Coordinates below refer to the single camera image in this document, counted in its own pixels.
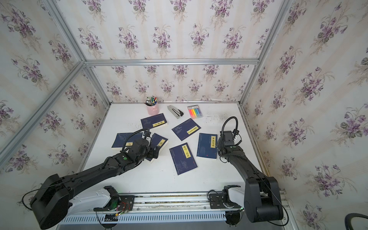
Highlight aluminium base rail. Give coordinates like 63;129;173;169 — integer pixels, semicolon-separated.
57;191;288;225

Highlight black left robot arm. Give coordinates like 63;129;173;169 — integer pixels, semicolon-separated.
29;128;160;230

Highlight blue book under left arm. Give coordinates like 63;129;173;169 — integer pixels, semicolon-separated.
148;133;168;162

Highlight colourful highlighter pack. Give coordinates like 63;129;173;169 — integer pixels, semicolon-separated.
187;104;203;119

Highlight blue book upper middle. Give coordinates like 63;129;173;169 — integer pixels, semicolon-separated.
172;118;201;141

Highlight blue book right side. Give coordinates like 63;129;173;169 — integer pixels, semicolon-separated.
196;133;218;160

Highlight blue book yellow label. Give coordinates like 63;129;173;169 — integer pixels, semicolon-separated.
169;143;197;175

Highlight blue book far left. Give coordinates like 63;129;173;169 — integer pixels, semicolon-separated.
112;132;143;149

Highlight pink pen cup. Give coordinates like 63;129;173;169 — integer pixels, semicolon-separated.
146;103;160;116

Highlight pens in cup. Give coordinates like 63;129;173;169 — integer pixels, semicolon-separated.
145;97;158;106

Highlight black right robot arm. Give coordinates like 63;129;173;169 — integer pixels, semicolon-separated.
217;131;284;223

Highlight grey black stapler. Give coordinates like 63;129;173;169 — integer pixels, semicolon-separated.
167;105;184;119

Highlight blue book upper left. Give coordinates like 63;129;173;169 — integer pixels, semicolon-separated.
140;113;167;129

